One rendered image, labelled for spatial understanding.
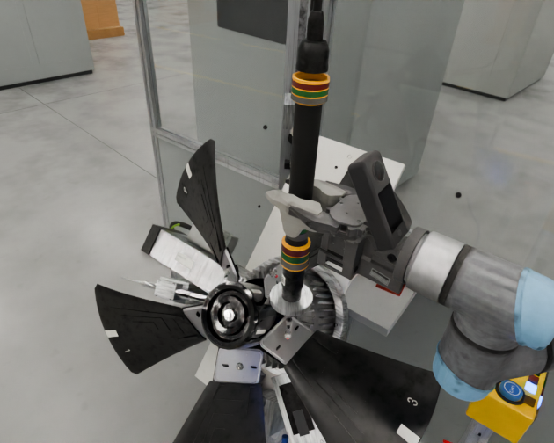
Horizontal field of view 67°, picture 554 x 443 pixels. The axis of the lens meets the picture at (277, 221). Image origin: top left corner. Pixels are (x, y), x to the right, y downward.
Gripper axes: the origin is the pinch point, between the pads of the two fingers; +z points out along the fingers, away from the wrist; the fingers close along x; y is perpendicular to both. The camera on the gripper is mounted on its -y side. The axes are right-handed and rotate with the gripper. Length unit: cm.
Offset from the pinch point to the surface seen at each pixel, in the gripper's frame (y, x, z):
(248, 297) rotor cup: 23.2, -2.6, 4.3
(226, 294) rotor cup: 25.3, -3.1, 9.0
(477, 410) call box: 47, 21, -36
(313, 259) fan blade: 16.7, 6.6, -2.5
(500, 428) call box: 49, 21, -41
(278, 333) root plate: 30.2, -0.7, -1.2
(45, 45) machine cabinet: 108, 221, 529
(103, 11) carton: 113, 421, 706
